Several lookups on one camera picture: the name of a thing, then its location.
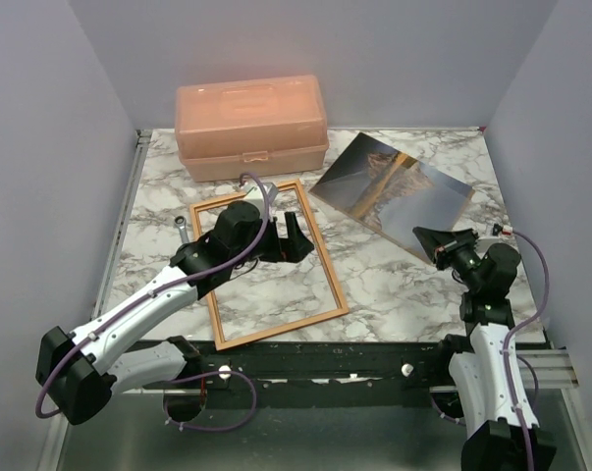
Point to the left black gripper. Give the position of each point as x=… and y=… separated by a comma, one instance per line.
x=295, y=248

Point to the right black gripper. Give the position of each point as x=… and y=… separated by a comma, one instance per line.
x=433, y=243

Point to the landscape photo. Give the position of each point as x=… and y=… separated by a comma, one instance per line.
x=391, y=192

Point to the orange wooden picture frame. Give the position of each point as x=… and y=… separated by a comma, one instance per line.
x=221, y=343

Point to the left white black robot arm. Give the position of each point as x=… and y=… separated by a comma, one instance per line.
x=79, y=371

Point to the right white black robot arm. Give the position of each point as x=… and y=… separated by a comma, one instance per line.
x=503, y=431

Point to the silver combination wrench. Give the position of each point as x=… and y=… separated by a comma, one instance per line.
x=180, y=223

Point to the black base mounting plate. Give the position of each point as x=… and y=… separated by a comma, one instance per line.
x=271, y=375

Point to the translucent orange plastic toolbox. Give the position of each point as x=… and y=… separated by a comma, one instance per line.
x=269, y=126

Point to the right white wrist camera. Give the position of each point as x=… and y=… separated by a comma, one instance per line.
x=497, y=234

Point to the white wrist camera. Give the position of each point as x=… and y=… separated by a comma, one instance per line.
x=497, y=234
x=257, y=197

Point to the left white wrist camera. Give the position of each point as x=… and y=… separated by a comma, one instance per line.
x=257, y=197

